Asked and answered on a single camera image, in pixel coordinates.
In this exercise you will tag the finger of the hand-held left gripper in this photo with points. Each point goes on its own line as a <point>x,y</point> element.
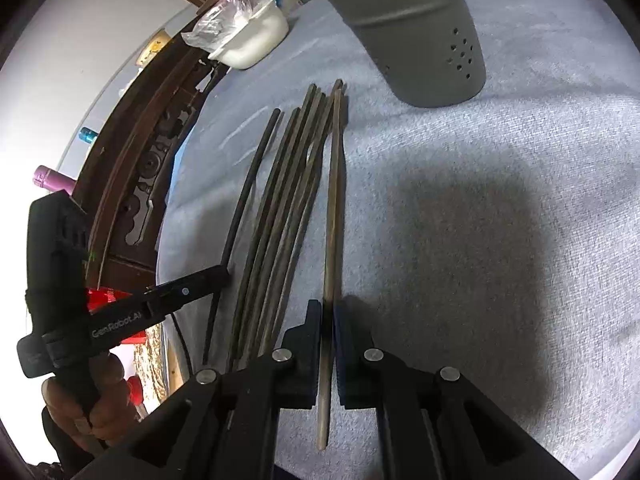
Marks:
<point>200,285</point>

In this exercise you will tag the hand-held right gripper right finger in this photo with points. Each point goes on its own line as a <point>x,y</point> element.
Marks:
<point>342,360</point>

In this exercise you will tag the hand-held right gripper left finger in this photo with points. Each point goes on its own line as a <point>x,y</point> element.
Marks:
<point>314,355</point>

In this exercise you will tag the black thin chopstick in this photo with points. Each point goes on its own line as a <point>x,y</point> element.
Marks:
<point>245,195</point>

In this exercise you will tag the light wooden chopstick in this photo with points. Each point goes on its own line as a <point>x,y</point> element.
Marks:
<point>331,240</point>

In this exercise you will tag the bundle of dark chopsticks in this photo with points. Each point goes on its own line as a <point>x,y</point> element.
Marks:
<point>280,200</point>

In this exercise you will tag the grey perforated utensil holder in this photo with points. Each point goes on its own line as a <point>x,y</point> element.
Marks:
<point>415,35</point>

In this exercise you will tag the person's left forearm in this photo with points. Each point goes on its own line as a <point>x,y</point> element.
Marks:
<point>60,447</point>

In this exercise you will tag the person's left hand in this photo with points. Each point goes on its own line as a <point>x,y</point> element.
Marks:
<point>115,385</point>

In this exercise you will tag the red package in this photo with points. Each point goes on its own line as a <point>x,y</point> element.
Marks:
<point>107,300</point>

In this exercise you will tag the purple bottle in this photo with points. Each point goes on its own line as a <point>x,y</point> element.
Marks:
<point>52,179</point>

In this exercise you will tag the yellow sticker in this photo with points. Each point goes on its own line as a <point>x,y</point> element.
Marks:
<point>152,47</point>

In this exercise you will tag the grey-blue towel cloth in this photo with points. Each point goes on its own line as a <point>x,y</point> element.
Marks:
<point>475,160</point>

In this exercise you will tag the white plastic container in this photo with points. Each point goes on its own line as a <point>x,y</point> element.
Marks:
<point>255,40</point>

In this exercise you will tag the clear plastic bag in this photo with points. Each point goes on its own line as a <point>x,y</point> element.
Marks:
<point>220,20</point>

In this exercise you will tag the dark carved wooden frame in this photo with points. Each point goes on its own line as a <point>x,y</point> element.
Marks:
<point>125,185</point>

